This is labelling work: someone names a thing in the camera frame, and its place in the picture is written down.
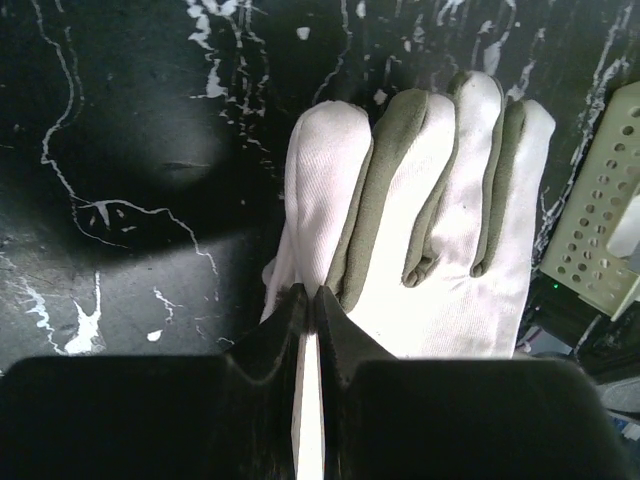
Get green storage basket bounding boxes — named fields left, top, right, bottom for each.
left=540, top=82, right=639, bottom=321

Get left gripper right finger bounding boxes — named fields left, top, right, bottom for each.
left=314, top=287, right=635, bottom=479

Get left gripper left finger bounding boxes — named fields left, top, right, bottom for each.
left=1, top=285, right=308, bottom=479

